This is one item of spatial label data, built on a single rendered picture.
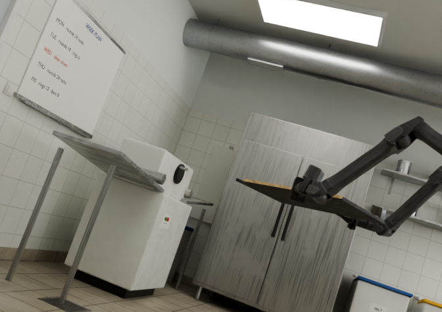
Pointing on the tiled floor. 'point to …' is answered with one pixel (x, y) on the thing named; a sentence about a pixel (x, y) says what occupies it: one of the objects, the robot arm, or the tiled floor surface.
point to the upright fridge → (280, 222)
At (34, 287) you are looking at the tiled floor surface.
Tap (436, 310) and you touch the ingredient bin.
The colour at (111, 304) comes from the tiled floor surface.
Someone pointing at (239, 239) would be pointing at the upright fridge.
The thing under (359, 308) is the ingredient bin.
